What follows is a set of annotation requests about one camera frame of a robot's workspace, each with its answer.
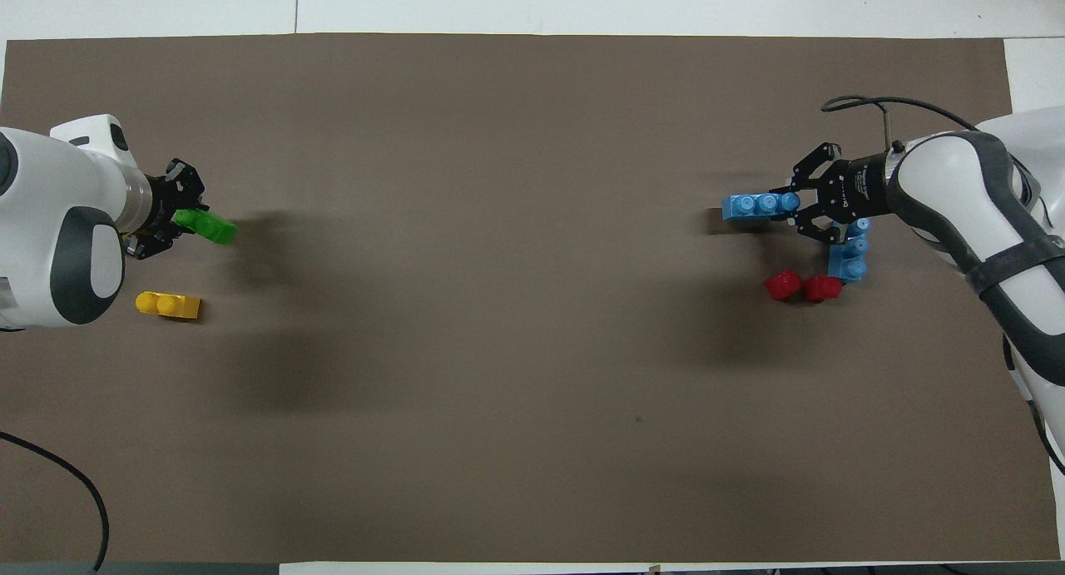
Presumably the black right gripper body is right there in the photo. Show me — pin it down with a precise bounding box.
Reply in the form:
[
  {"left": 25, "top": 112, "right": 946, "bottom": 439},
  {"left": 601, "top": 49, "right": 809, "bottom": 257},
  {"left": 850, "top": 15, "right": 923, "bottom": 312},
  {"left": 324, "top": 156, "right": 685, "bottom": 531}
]
[{"left": 819, "top": 151, "right": 899, "bottom": 223}]

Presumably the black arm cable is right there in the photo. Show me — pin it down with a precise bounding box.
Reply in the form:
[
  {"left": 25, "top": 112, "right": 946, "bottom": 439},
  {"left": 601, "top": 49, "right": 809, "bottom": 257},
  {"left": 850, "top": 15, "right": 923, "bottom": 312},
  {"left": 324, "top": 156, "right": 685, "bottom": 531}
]
[
  {"left": 820, "top": 95, "right": 1065, "bottom": 476},
  {"left": 0, "top": 430, "right": 111, "bottom": 573}
]

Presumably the blue three-stud toy block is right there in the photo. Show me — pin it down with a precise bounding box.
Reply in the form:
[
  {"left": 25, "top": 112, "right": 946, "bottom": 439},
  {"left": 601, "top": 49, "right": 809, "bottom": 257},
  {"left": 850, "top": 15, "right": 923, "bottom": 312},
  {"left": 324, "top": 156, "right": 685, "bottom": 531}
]
[
  {"left": 827, "top": 216, "right": 873, "bottom": 286},
  {"left": 720, "top": 191, "right": 802, "bottom": 222}
]

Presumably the red single-stud toy block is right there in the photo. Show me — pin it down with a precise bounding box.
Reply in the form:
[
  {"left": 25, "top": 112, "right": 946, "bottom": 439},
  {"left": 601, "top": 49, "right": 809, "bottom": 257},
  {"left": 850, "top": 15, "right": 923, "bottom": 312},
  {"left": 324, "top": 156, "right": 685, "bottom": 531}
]
[
  {"left": 764, "top": 270, "right": 804, "bottom": 302},
  {"left": 800, "top": 275, "right": 844, "bottom": 304}
]

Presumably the green two-stud toy block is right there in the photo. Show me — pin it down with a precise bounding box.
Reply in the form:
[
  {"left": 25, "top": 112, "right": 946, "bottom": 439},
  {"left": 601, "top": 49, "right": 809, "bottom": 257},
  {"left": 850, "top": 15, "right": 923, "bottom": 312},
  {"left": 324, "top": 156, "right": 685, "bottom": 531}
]
[{"left": 172, "top": 206, "right": 239, "bottom": 247}]

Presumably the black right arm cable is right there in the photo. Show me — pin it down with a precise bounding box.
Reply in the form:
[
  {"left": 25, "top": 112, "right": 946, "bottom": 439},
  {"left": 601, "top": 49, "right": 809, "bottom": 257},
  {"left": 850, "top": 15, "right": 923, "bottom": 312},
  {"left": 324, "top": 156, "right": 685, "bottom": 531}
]
[{"left": 820, "top": 95, "right": 1065, "bottom": 476}]

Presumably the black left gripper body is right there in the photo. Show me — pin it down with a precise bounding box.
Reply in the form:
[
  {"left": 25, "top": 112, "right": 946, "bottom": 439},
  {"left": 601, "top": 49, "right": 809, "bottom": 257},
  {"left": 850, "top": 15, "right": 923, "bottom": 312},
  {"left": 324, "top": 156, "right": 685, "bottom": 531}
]
[{"left": 147, "top": 171, "right": 183, "bottom": 240}]

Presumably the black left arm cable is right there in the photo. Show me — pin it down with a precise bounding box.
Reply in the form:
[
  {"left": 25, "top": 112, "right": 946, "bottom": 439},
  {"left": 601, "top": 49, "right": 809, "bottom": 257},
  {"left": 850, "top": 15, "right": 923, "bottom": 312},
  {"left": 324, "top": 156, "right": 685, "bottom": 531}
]
[{"left": 0, "top": 430, "right": 111, "bottom": 573}]

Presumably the brown paper table mat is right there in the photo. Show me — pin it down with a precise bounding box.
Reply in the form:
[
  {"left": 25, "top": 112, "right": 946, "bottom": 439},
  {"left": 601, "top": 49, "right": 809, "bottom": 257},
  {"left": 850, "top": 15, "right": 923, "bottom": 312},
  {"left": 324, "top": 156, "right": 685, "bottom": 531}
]
[{"left": 0, "top": 32, "right": 1062, "bottom": 564}]

